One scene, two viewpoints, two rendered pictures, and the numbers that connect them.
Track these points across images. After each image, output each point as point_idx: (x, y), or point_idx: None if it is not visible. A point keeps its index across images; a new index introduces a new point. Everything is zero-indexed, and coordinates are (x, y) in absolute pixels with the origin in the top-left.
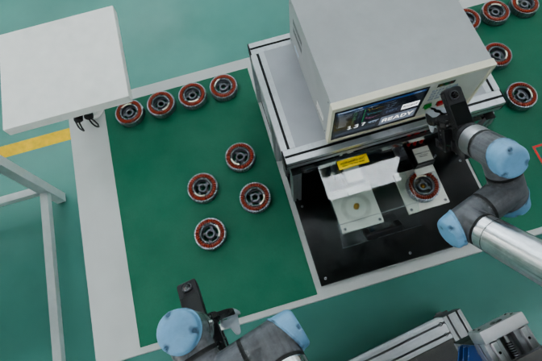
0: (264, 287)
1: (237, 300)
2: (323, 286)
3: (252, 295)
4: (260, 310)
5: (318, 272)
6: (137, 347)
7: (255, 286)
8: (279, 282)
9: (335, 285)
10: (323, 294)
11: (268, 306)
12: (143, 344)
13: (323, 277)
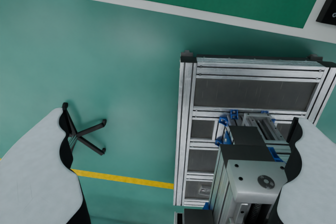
0: None
1: None
2: (318, 22)
3: None
4: (221, 12)
5: (333, 1)
6: None
7: None
8: None
9: (332, 29)
10: (309, 32)
11: (233, 12)
12: None
13: (333, 12)
